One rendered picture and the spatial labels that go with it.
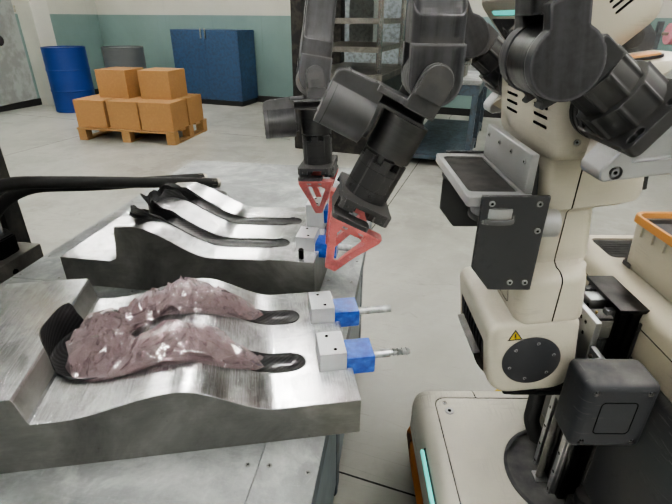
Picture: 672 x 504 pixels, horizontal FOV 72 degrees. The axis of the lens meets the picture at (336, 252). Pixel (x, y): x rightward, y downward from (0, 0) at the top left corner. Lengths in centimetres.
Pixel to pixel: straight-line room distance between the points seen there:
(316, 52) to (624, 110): 52
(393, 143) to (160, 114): 509
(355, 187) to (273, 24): 755
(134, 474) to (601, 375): 71
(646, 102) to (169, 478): 67
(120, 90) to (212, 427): 555
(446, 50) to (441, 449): 103
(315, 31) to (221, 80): 709
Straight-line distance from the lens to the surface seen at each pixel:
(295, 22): 502
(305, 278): 83
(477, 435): 138
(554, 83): 55
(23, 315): 77
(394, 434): 172
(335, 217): 54
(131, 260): 95
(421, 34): 53
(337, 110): 53
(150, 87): 585
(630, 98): 60
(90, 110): 606
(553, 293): 85
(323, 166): 90
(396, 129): 54
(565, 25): 55
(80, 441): 65
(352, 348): 65
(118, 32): 981
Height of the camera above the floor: 127
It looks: 27 degrees down
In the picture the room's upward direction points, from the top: straight up
